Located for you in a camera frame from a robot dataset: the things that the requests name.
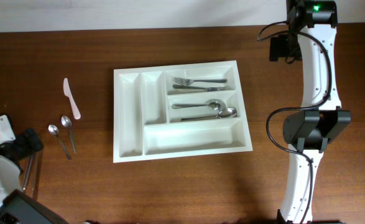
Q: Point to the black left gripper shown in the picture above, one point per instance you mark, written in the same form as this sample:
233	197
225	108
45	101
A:
30	142

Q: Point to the steel tongs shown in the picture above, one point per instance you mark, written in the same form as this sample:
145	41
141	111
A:
30	183

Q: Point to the steel tablespoon packed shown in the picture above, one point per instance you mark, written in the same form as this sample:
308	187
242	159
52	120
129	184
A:
213	104
224	113

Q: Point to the steel fork packed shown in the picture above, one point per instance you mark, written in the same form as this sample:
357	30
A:
187	82
219	88

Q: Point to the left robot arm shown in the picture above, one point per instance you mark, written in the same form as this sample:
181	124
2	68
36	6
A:
15	205

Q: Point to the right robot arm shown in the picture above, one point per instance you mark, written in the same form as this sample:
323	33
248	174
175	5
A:
312	126

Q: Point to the steel teaspoon left one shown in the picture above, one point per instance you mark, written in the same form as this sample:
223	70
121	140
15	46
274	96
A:
53	130

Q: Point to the steel teaspoon one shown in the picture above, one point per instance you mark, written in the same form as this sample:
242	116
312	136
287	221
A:
53	130
66	122

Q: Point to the steel teaspoon right one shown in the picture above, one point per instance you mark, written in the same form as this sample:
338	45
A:
66	122

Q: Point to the pink plastic knife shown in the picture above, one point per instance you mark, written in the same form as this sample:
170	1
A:
67	92

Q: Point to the white plastic cutlery tray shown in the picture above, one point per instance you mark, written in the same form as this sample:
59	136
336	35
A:
147	128

